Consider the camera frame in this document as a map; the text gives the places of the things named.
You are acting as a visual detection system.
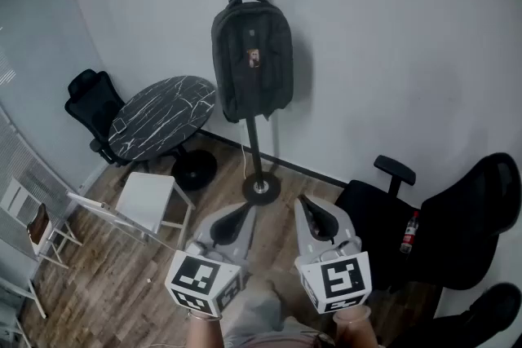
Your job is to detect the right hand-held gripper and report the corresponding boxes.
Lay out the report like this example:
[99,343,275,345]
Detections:
[294,194,373,315]

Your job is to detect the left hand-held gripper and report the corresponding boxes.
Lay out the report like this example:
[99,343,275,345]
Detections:
[165,204,259,319]

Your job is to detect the black coat stand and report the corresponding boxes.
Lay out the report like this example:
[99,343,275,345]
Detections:
[183,0,290,205]

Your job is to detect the dark grey backpack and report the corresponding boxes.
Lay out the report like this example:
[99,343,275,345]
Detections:
[210,0,294,124]

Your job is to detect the person's left forearm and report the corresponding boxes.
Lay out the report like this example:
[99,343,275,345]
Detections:
[185,311,225,348]

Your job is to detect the person's right forearm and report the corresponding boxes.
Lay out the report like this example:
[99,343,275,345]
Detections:
[332,305,380,348]

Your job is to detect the white shelf rack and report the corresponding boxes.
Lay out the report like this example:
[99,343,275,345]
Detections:
[0,174,82,270]

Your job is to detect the person's legs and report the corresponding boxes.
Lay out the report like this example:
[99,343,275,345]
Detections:
[222,272,339,339]

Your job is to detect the plastic bottle with red label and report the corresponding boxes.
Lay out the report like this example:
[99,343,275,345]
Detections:
[399,210,420,254]

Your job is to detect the white folding chair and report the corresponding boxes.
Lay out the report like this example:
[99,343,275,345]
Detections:
[66,171,197,253]

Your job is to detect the person's top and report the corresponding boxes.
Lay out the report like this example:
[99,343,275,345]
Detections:
[223,333,336,348]

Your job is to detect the black marble round table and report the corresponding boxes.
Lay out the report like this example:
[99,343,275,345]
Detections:
[108,75,219,192]

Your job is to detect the black padded office chair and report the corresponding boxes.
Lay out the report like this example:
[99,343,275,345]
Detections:
[334,152,522,348]

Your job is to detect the black mesh office chair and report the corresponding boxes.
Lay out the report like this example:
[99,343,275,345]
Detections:
[64,68,131,168]

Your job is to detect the bracelet on left wrist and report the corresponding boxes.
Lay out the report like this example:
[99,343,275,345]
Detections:
[187,310,223,322]

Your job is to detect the bracelet on wrist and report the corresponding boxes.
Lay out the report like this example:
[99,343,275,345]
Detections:
[187,310,223,322]
[332,305,373,326]

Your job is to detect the bracelet on right wrist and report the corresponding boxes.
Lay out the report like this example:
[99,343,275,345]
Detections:
[332,305,373,326]

